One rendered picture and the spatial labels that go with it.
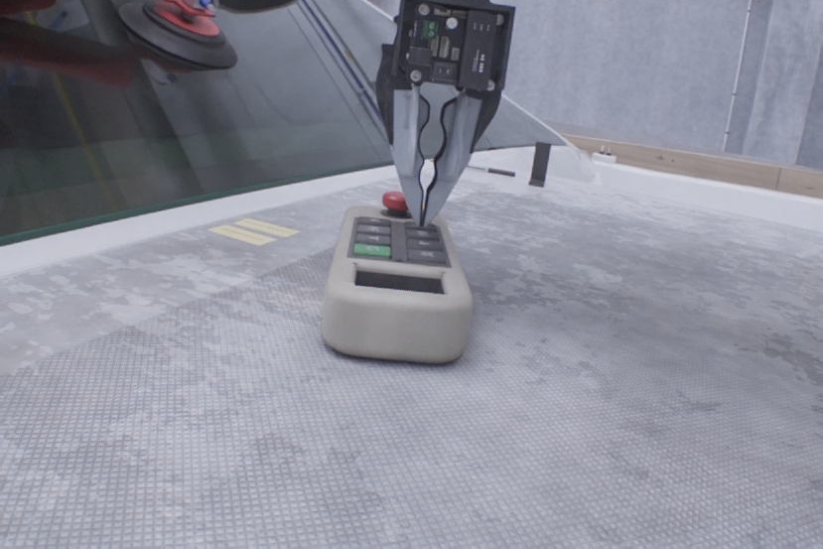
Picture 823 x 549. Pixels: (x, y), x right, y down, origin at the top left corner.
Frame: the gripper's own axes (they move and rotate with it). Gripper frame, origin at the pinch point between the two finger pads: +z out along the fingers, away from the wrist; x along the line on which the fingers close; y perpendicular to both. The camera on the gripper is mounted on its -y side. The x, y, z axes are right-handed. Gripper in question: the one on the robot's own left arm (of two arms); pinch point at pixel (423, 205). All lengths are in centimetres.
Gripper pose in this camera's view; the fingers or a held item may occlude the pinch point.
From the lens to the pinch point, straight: 47.1
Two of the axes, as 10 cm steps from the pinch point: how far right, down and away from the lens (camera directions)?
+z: -1.2, 9.6, 2.5
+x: 9.9, 1.1, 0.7
